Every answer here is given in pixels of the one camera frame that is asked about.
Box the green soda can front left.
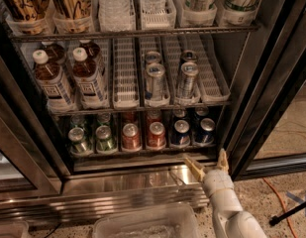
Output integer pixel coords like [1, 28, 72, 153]
[68, 127, 92, 156]

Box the tea bottle rear left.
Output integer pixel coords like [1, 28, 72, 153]
[42, 42, 66, 65]

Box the tea bottle front right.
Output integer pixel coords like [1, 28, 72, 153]
[72, 48, 106, 109]

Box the red soda can front left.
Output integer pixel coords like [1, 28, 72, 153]
[122, 123, 142, 151]

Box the red soda can rear right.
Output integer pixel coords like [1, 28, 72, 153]
[147, 110, 162, 124]

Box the silver slim can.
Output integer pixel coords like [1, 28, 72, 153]
[180, 50, 198, 63]
[145, 51, 161, 64]
[145, 63, 165, 101]
[176, 62, 199, 99]

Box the orange cable on floor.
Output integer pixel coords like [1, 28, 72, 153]
[262, 178, 299, 238]

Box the green soda can front right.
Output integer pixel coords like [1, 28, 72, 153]
[95, 125, 116, 154]

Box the tea bottle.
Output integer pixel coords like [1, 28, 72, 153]
[33, 50, 76, 112]
[72, 48, 106, 109]
[79, 40, 103, 63]
[42, 42, 66, 65]

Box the green soda can rear right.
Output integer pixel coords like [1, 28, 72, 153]
[97, 113, 112, 126]

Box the fridge glass door right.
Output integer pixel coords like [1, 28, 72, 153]
[225, 2, 306, 180]

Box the red soda can front right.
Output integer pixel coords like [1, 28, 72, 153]
[148, 122, 166, 149]

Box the brown tall can top left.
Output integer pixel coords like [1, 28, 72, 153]
[3, 0, 50, 22]

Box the clear bin bottom left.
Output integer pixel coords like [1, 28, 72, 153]
[0, 221, 32, 238]

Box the silver slim can rear left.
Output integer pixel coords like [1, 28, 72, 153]
[145, 51, 161, 64]

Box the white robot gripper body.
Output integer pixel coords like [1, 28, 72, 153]
[202, 170, 234, 197]

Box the empty white tray far right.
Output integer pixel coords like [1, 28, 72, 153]
[187, 35, 231, 103]

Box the tea bottle rear right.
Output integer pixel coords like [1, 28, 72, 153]
[79, 40, 103, 63]

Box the silver slim can front left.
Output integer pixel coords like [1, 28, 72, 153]
[145, 63, 165, 101]

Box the red soda can rear left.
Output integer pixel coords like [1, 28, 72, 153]
[122, 111, 138, 124]

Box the green soda can rear left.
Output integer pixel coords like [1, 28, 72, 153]
[70, 115, 87, 130]

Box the green soda can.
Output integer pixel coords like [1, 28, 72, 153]
[68, 127, 92, 156]
[70, 115, 87, 130]
[95, 125, 116, 154]
[97, 113, 112, 126]

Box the silver slim can front right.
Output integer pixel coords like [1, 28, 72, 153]
[176, 62, 199, 99]

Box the stainless steel fridge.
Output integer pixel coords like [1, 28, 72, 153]
[0, 0, 306, 224]

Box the tea bottle front left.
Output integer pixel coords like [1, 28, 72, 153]
[33, 50, 76, 112]

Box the red soda can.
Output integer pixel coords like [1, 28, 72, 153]
[147, 110, 162, 124]
[122, 123, 142, 151]
[148, 122, 166, 149]
[122, 111, 138, 124]

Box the silver slim can rear right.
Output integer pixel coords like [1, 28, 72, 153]
[180, 50, 198, 63]

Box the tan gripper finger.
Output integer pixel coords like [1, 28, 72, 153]
[216, 149, 229, 173]
[184, 157, 205, 182]

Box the black stand leg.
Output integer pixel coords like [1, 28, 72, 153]
[269, 201, 306, 226]

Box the clear plastic bin on floor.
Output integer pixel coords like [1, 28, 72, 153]
[92, 203, 201, 238]

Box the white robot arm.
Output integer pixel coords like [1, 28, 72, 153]
[183, 149, 267, 238]

